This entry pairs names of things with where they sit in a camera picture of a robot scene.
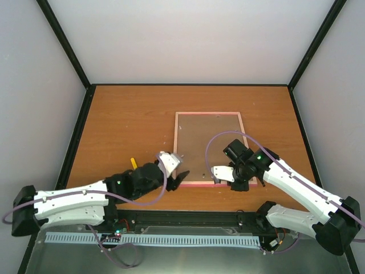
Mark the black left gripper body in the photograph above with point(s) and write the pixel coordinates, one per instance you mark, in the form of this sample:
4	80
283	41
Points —
170	185

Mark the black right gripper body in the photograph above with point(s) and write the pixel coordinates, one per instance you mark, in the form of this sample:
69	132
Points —
243	186

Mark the yellow handled screwdriver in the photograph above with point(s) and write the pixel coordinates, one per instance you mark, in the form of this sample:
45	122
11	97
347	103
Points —
134	164

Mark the pink picture frame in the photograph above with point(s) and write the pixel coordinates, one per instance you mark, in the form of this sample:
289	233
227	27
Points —
200	138

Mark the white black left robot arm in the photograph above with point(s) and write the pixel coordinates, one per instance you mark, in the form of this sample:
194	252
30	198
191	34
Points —
93	204

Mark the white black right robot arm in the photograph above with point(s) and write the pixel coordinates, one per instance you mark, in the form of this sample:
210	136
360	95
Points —
268	167

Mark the left controller board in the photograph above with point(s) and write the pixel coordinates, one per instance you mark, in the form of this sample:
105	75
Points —
116	230

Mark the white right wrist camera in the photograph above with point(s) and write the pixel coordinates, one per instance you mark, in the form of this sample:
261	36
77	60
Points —
222	173

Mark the light blue cable duct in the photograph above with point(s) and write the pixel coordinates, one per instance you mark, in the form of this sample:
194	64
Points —
154	240

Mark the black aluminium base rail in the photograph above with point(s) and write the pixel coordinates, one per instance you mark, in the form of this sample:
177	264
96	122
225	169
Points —
247	222

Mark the right connector with wires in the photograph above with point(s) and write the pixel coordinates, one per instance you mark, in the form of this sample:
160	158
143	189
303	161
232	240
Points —
276	244

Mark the metal base plate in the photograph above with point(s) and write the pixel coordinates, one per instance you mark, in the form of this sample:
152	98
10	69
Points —
305	257

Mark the black enclosure post right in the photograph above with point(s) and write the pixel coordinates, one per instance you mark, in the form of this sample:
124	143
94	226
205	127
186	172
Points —
319	37

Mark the black enclosure post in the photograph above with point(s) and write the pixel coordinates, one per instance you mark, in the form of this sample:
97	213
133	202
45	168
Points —
319	37
52	20

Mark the black enclosure post left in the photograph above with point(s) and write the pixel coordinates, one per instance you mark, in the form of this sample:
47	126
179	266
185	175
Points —
52	20

